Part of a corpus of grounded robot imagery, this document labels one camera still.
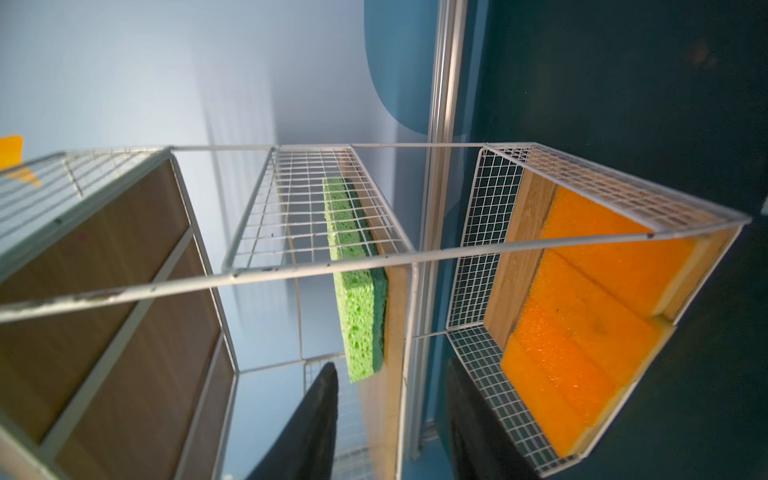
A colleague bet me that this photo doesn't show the orange sponge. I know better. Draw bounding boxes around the orange sponge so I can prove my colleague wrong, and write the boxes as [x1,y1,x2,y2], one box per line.
[501,340,593,457]
[540,187,710,317]
[516,251,674,386]
[507,300,618,427]

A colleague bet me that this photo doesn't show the aluminium frame rail back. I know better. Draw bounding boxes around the aluminium frame rail back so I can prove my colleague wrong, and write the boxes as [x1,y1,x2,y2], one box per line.
[399,1,468,461]

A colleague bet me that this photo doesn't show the white wire three-tier shelf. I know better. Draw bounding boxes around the white wire three-tier shelf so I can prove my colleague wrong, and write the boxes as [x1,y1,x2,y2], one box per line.
[1,138,749,479]

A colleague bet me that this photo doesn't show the green sponge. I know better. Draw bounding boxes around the green sponge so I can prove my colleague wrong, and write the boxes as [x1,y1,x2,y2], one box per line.
[322,177,388,383]

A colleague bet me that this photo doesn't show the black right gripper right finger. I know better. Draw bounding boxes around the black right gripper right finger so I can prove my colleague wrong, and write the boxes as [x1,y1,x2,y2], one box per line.
[445,359,538,479]

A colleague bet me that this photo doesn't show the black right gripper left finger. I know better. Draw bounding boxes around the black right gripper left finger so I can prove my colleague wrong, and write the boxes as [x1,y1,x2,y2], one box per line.
[248,362,339,479]

